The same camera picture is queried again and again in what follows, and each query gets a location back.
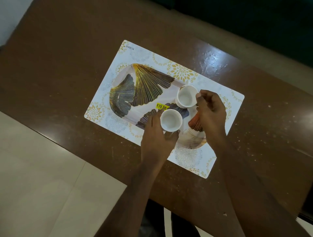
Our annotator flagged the person's right hand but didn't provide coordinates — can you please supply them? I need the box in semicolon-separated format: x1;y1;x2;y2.
195;89;227;143

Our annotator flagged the person's left hand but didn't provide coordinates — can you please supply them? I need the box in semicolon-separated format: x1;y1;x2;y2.
141;110;181;164

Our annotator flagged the white ceramic cup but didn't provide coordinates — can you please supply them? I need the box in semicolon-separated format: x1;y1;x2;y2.
175;85;200;109
160;109;183;132

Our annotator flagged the person's left forearm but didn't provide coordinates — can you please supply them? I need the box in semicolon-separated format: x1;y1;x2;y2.
95;156;169;237

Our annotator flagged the person's right forearm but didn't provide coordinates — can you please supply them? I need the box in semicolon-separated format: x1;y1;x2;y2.
209;135;312;237

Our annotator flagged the leaf print serving tray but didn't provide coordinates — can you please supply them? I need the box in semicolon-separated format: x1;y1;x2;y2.
109;63;207;150

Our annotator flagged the white floral placemat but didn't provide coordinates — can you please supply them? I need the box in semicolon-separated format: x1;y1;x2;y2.
84;40;245;179

